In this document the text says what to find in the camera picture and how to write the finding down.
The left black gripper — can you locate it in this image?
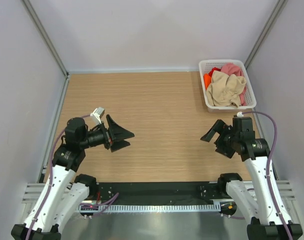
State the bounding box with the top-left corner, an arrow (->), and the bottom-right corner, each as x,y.
80,114 -> 134,152

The beige t shirt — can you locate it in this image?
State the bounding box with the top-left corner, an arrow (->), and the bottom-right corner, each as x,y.
206,70 -> 247,107

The red t shirt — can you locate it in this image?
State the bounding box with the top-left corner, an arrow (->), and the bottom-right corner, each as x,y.
208,67 -> 221,77

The white slotted cable duct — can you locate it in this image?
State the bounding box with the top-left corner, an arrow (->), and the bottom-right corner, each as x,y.
78,204 -> 221,213

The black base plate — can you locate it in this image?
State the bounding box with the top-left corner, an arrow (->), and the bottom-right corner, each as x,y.
86,181 -> 232,206

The pink t shirt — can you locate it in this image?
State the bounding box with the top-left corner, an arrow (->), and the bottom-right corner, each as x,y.
221,62 -> 247,106

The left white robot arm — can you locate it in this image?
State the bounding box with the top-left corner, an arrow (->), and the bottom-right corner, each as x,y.
11,107 -> 135,240

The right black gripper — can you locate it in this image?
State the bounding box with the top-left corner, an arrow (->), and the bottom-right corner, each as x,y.
201,119 -> 240,159

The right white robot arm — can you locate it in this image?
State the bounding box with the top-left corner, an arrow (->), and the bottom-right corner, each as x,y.
201,116 -> 303,240

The white plastic basket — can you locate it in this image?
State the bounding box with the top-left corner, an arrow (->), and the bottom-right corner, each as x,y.
199,59 -> 257,113

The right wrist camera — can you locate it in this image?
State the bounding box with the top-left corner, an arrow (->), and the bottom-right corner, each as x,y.
233,114 -> 255,141

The aluminium frame rail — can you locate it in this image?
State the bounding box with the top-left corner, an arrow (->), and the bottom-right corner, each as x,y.
22,180 -> 295,204

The orange t shirt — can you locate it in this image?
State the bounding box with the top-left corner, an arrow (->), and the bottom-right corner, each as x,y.
203,73 -> 212,90

